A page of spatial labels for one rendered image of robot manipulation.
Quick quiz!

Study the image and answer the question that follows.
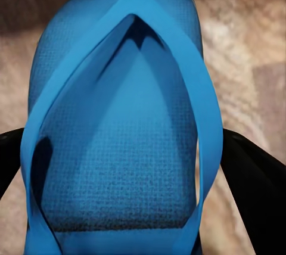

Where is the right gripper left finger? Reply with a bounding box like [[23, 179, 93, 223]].
[[0, 127, 24, 199]]

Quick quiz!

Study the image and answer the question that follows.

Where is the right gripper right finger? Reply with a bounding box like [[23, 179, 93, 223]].
[[220, 128, 286, 255]]

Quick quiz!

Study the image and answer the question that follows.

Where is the sandal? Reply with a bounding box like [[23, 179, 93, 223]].
[[20, 0, 223, 255]]

